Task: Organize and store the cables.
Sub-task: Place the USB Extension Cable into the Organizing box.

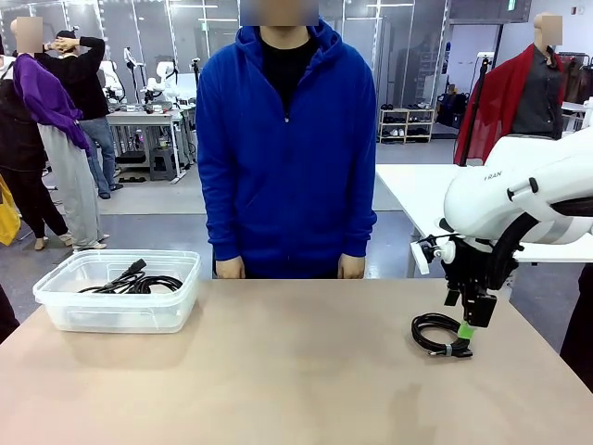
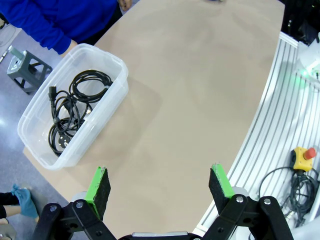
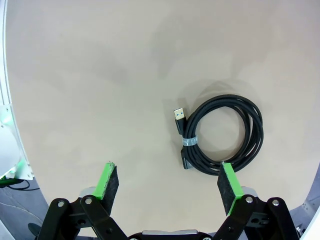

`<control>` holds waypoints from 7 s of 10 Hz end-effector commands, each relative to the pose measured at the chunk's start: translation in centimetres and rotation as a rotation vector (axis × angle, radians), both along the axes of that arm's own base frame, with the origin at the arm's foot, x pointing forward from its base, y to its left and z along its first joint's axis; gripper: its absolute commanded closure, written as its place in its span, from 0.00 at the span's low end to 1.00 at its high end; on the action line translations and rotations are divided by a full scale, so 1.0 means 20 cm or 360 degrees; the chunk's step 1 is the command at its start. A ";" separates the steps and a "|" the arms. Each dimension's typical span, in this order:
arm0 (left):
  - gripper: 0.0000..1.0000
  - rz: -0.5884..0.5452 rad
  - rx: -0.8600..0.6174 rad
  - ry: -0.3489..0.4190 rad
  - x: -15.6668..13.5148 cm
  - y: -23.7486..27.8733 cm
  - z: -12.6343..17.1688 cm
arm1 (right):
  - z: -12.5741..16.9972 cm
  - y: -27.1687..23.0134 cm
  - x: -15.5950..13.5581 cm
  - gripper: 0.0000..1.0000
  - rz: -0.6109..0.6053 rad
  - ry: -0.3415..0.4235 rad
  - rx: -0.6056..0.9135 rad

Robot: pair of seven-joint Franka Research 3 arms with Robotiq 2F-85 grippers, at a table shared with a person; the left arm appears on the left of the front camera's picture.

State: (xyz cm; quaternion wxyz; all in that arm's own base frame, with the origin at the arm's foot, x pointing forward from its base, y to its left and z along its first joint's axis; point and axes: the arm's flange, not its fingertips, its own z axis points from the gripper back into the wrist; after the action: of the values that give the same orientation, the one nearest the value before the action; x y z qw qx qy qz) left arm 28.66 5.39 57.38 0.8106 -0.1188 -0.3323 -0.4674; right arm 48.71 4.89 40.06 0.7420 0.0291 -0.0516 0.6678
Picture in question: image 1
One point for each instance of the white stand lamp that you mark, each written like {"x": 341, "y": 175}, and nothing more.
{"x": 131, "y": 58}

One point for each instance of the wooden shoe rack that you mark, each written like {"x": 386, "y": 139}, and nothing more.
{"x": 410, "y": 121}

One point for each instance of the dark blurry foreground object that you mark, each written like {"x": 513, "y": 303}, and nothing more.
{"x": 5, "y": 315}

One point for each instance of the grey step stool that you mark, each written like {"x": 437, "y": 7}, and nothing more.
{"x": 163, "y": 164}

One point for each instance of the yellow bag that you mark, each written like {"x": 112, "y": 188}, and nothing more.
{"x": 8, "y": 218}

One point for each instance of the person's right forearm blue sleeve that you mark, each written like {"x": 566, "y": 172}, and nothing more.
{"x": 222, "y": 222}

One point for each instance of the dark wall screen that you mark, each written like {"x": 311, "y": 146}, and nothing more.
{"x": 491, "y": 9}

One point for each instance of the black bags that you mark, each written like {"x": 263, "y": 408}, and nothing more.
{"x": 451, "y": 111}

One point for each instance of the white side table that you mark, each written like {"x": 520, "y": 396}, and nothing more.
{"x": 574, "y": 107}

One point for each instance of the white lab robot arm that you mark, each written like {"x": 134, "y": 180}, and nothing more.
{"x": 109, "y": 74}
{"x": 164, "y": 74}

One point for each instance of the mannequin in black clothes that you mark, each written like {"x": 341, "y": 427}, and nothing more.
{"x": 18, "y": 139}

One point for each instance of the person's left hand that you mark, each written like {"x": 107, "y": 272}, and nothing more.
{"x": 352, "y": 268}

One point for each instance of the person in blue hoodie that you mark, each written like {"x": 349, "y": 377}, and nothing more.
{"x": 287, "y": 185}

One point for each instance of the person in black jacket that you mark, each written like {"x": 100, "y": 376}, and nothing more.
{"x": 88, "y": 92}

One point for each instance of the person's left forearm blue sleeve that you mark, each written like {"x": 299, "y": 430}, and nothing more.
{"x": 359, "y": 222}

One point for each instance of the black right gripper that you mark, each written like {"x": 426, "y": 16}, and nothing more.
{"x": 468, "y": 273}

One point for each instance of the mannequin with red shawl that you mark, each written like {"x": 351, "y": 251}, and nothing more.
{"x": 491, "y": 106}

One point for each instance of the black tripod white head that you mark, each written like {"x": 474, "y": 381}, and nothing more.
{"x": 483, "y": 69}

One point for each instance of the right arm white wrist camera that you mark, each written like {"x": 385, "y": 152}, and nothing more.
{"x": 424, "y": 259}

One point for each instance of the mannequin in purple shirt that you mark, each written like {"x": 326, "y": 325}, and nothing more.
{"x": 41, "y": 92}

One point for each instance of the person's right hand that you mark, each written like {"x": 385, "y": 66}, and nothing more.
{"x": 230, "y": 269}

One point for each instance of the black camera tripod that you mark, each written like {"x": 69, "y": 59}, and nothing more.
{"x": 197, "y": 74}

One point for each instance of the clear plastic storage container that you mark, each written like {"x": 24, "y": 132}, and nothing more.
{"x": 185, "y": 301}

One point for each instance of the grey lab workbench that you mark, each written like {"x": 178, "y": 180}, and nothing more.
{"x": 148, "y": 119}

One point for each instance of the clothes rack dark garments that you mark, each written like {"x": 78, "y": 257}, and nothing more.
{"x": 576, "y": 79}

